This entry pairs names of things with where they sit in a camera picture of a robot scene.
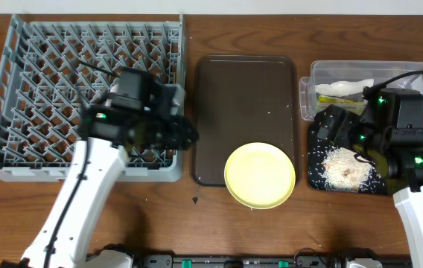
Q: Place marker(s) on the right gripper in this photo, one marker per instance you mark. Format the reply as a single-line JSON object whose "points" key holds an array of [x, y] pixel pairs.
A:
{"points": [[348, 121]]}

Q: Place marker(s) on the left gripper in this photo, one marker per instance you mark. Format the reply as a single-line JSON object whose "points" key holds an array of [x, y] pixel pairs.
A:
{"points": [[178, 131]]}

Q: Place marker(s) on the white napkin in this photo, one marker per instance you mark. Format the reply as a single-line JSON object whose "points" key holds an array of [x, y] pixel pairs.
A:
{"points": [[343, 88]]}

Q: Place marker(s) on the green orange snack wrapper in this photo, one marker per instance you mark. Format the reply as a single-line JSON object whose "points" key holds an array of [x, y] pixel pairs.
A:
{"points": [[329, 99]]}

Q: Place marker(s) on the yellow plate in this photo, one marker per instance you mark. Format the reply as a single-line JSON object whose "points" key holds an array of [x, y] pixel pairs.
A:
{"points": [[259, 175]]}

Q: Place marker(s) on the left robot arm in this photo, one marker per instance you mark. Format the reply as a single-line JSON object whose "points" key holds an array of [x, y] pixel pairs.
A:
{"points": [[100, 156]]}

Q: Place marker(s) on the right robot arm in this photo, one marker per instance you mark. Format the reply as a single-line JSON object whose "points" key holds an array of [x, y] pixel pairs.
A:
{"points": [[402, 169]]}

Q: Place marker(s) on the clear plastic waste bin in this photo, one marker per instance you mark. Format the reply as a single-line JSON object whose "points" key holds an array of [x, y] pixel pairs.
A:
{"points": [[330, 71]]}

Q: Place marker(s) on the black waste tray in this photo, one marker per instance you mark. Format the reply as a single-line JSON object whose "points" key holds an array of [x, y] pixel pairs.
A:
{"points": [[340, 129]]}

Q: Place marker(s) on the grey dishwasher rack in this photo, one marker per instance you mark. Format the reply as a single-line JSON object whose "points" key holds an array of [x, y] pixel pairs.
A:
{"points": [[48, 68]]}

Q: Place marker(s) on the rice and food scraps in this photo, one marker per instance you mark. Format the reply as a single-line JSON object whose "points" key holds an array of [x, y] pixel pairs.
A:
{"points": [[333, 168]]}

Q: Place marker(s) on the dark brown serving tray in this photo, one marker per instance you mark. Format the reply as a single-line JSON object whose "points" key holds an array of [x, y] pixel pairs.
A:
{"points": [[240, 99]]}

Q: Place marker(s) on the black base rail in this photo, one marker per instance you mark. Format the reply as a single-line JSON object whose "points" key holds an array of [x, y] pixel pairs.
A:
{"points": [[252, 262]]}

